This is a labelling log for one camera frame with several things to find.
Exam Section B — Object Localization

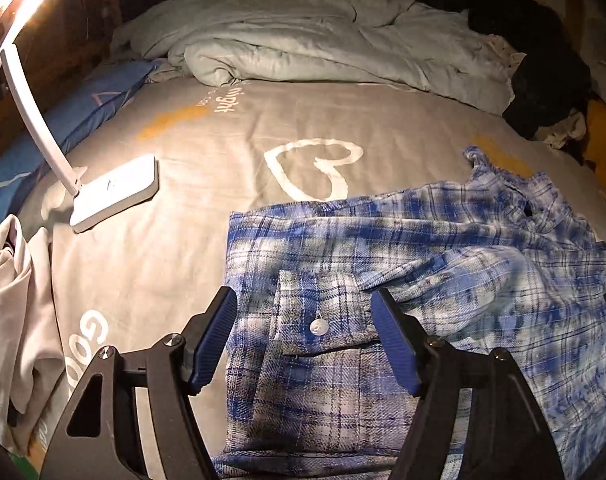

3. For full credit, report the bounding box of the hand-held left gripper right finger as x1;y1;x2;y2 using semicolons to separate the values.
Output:
370;288;566;480

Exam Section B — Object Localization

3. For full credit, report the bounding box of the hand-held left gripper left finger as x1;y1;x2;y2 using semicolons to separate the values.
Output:
39;286;239;480

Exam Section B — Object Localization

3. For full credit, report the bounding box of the blue plaid shirt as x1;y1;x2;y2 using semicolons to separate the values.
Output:
210;146;606;480

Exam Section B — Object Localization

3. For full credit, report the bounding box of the white desk lamp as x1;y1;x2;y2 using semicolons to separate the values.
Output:
0;0;160;234

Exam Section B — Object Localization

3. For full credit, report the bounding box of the white garment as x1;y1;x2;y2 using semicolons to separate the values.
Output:
0;214;68;457

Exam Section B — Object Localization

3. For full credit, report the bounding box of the grey printed bed sheet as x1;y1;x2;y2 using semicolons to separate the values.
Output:
27;76;606;480

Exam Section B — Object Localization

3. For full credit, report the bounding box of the black jacket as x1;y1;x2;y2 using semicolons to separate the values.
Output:
414;0;592;140

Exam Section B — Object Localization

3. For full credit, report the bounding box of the blue pillow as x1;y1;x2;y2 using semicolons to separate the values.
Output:
0;59;165;248

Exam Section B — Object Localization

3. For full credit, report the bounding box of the grey crumpled duvet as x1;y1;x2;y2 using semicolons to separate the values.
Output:
109;0;528;117

